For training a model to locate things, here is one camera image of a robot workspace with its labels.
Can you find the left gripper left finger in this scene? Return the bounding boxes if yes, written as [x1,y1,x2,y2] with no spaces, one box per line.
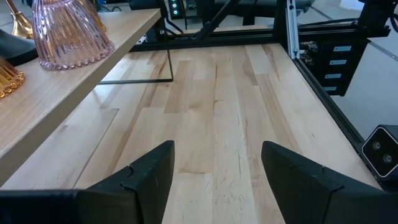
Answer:
[77,140,176,224]

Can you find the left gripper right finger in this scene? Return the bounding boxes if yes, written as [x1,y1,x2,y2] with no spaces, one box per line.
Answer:
[261,140,398,224]

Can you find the amber ribbed glass candle holder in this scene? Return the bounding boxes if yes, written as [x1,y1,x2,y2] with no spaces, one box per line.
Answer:
[0,57,25,99]
[76,0,108,34]

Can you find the pink ribbed glass candle holder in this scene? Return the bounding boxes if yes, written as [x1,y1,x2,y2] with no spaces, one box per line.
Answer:
[30,0,116,71]

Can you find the tall black candlestick holder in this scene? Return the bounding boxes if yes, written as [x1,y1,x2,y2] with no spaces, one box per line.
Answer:
[0,29,39,67]

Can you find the tall gold candlestick holder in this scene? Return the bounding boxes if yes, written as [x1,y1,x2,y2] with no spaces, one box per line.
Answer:
[4,0,34,40]

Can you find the wooden shelf riser black legs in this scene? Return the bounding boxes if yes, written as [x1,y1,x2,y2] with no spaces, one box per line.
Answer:
[0,8,174,187]

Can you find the black controller box white labels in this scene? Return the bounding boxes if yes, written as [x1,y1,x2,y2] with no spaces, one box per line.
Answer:
[306,30,371,97]

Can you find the black depth camera box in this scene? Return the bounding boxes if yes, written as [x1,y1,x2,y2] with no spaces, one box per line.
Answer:
[361,124,398,183]

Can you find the silver aluminium post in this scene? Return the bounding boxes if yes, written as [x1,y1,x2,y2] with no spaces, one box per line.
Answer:
[285,0,301,60]

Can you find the black aluminium table frame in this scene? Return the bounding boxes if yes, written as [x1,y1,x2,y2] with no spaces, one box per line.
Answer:
[129,0,398,192]

